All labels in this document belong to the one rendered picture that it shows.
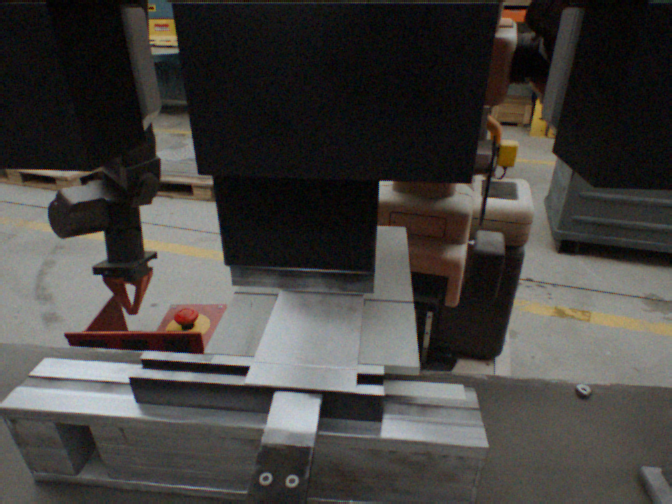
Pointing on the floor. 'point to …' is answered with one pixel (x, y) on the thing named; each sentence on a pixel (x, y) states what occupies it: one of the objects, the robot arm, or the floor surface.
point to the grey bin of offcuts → (606, 215)
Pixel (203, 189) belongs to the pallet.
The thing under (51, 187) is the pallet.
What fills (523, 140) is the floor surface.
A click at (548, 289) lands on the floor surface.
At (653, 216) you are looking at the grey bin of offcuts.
